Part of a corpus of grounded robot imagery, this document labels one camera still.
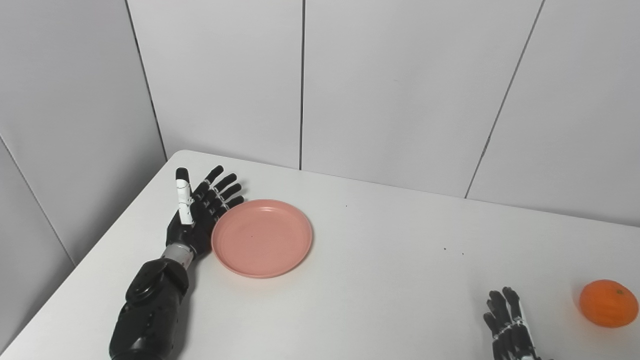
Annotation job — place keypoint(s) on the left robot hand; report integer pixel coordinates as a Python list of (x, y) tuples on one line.
[(197, 215)]

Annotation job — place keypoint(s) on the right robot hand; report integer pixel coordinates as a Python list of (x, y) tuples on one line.
[(510, 330)]

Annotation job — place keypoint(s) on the pink round plate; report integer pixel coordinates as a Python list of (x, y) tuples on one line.
[(262, 238)]

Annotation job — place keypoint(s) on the orange fruit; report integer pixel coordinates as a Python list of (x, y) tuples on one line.
[(608, 303)]

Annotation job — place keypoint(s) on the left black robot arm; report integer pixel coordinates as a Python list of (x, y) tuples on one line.
[(152, 305)]

